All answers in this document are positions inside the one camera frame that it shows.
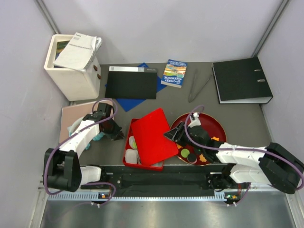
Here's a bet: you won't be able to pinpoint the black ring binder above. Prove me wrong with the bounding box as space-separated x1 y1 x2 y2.
212 57 273 104

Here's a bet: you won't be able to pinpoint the metal tongs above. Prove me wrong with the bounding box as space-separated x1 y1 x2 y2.
188 69 213 103

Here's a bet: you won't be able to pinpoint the black pink sandwich cookie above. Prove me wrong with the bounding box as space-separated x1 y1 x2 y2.
187 153 197 164

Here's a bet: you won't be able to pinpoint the dark red round plate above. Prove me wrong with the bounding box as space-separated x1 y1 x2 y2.
177 113 227 166

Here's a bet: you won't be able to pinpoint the white paper manual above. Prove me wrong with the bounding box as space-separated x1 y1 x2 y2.
53 32 102 72

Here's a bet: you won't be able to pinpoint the blue paperback book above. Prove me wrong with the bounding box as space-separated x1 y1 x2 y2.
161 59 188 88

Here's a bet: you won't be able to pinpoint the orange fish cookie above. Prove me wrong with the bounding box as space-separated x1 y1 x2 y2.
211 136 219 141

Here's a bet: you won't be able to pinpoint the orange flower cookie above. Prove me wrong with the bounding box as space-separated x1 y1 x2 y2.
199 154 207 162

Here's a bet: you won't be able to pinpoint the red cookie box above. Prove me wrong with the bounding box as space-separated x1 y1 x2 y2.
123 117 170 171

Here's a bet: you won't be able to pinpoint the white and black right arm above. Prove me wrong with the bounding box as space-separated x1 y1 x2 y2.
164 122 304 194

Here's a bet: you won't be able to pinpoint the red box lid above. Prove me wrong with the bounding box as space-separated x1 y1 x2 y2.
131 108 178 166

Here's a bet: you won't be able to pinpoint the pink notebook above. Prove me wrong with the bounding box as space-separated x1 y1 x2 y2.
58 99 116 143

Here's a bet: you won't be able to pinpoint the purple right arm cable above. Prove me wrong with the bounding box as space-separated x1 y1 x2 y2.
184 104 304 206

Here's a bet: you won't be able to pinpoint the black flat notebook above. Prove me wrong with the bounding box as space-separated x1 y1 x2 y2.
104 66 158 100

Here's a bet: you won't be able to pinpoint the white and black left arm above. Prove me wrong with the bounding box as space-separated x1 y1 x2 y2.
43 99 124 194

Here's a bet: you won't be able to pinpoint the light blue headphones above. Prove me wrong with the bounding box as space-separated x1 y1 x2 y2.
67 119 105 153

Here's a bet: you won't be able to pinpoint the white storage box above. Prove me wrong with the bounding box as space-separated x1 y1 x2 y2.
44 34 101 101

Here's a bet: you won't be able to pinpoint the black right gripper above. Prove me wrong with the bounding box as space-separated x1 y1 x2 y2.
164 122 204 152

